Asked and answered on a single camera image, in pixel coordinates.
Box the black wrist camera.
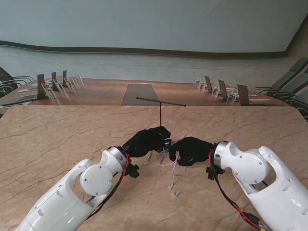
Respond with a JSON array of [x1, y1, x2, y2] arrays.
[[126, 163, 141, 179], [205, 165, 224, 181]]

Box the red black right arm cables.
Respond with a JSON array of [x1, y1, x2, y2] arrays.
[[208, 150, 268, 231]]

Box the red black left arm cables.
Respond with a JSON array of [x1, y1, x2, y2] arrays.
[[84, 151, 130, 221]]

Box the red black arm cables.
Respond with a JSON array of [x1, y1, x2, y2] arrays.
[[208, 150, 268, 231], [84, 151, 130, 221]]

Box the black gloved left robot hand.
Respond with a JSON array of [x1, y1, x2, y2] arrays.
[[121, 126, 172, 158]]

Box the printed conference room backdrop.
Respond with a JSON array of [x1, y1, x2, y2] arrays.
[[0, 0, 308, 121]]

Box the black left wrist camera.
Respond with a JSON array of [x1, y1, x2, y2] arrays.
[[126, 163, 141, 179]]

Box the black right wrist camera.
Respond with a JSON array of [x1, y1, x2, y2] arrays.
[[205, 165, 224, 181]]

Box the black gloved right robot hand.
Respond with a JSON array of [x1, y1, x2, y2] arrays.
[[168, 136, 215, 167]]

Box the black T-shaped earphone rack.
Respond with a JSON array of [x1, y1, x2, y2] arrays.
[[136, 97, 187, 128]]

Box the white wired earphone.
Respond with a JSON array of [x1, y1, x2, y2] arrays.
[[149, 137, 187, 199]]

